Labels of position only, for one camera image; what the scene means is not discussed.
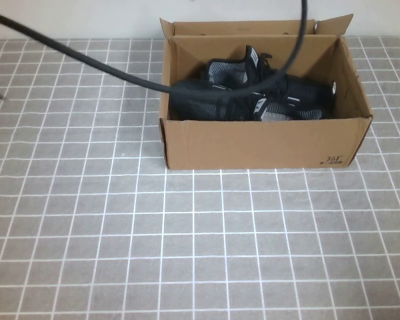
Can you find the black knit sneaker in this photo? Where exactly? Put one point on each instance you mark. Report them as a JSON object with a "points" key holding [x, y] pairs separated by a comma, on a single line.
{"points": [[226, 68], [200, 103]]}

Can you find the brown cardboard shoe box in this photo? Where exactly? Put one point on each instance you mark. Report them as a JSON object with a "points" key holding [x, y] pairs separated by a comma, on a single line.
{"points": [[253, 146]]}

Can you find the white foam shoe insert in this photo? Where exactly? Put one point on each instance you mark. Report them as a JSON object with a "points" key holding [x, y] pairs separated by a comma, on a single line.
{"points": [[275, 117]]}

